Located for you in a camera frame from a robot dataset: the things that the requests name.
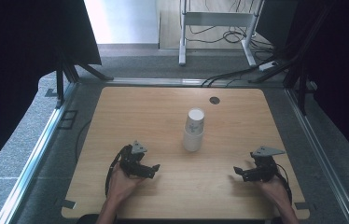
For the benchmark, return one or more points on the black tripod stand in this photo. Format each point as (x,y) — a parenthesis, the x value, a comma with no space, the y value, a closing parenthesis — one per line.
(60,84)

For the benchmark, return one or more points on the white power strip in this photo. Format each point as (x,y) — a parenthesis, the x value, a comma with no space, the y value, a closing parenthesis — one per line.
(268,65)

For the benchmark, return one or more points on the person's left hand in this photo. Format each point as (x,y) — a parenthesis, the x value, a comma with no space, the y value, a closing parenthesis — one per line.
(121,183)

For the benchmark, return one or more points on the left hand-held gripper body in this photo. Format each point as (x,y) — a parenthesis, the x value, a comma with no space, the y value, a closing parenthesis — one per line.
(132,160)

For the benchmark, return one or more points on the black metal stand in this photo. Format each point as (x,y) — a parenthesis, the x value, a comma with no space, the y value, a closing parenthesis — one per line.
(302,90)

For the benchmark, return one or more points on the person's right hand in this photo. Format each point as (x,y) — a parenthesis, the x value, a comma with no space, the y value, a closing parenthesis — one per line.
(273,191)

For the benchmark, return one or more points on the aluminium floor rail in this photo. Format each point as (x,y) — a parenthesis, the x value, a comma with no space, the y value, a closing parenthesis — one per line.
(157,81)
(35,149)
(318,149)

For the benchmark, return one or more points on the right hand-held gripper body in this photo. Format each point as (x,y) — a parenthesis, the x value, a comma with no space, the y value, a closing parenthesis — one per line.
(264,165)

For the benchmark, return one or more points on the white paper cup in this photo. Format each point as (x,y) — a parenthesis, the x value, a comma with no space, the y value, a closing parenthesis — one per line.
(195,119)
(192,142)

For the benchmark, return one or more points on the white metal desk frame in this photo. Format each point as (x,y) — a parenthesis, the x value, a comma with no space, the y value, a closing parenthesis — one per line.
(213,18)

